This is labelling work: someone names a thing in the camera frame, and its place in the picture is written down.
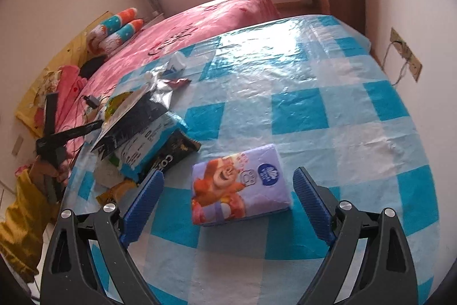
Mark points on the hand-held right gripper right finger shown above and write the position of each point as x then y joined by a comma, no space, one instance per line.
314,208

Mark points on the red wrapper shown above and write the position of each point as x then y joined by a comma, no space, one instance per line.
176,83

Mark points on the pink floral pillows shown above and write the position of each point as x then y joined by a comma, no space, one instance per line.
71,87

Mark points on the silver foil packet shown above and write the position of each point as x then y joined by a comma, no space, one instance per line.
160,94

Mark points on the striped cartoon bolster pillow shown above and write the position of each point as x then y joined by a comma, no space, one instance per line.
123,35

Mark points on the yellow snack packet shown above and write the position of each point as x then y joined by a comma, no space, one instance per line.
116,192

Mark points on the crumpled clear plastic wrapper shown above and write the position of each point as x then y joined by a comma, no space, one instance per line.
177,62

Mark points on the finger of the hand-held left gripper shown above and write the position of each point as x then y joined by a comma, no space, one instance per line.
75,132
52,112

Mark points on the bed with pink bedspread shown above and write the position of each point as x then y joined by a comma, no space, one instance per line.
214,15

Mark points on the striped folded quilts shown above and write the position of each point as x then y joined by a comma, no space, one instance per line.
117,21

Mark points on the black charger adapter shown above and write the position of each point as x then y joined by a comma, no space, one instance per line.
91,101

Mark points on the blue checked plastic tablecloth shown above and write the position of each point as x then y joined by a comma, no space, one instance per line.
321,94

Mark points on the black snack packet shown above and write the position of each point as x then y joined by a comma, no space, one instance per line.
171,156

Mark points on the grey mailer bag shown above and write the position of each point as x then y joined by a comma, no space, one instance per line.
132,119

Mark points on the wall socket strip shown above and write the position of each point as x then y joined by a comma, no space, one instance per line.
407,53

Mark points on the yellow cloth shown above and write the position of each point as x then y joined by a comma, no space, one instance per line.
21,219

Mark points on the white and blue packet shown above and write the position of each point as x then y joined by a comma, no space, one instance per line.
150,144

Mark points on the purple cartoon tissue pack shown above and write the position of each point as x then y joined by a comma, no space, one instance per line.
235,183

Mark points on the yellow headboard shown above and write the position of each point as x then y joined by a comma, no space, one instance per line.
46,58

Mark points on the green and yellow packet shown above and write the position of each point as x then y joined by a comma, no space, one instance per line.
116,105

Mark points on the black cloth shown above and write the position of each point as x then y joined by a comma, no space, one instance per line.
93,65

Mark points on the floral pillow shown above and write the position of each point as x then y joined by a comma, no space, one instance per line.
48,83

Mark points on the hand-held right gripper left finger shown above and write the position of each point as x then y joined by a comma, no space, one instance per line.
144,205

